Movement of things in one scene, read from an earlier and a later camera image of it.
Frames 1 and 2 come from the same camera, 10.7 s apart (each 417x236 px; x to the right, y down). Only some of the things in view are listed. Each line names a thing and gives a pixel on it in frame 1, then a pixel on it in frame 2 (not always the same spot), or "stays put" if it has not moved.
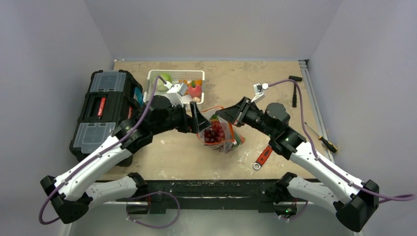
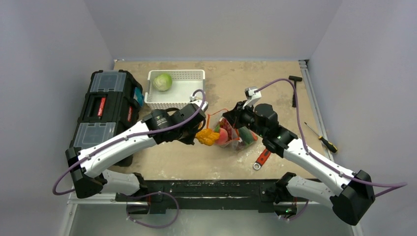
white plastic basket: x=176 y=75 stays put
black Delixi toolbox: x=235 y=195 stays put
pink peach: x=195 y=91 → x=223 y=138
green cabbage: x=160 y=85 stays put
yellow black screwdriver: x=331 y=146 stays put
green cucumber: x=239 y=139 → x=246 y=134
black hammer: x=297 y=78 stays put
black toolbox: x=112 y=97 stays put
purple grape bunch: x=215 y=133 → x=225 y=125
